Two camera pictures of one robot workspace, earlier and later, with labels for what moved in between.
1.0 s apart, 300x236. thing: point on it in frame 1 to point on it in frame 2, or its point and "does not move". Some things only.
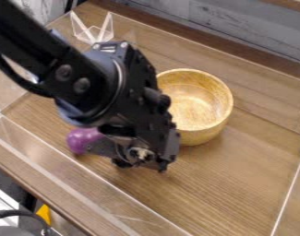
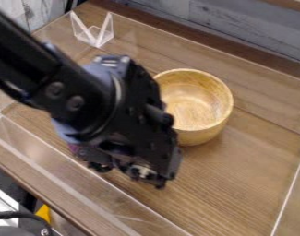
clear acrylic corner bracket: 93,34 does not move
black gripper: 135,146 to 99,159
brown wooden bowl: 200,103 does not move
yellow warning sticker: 44,213 does not move
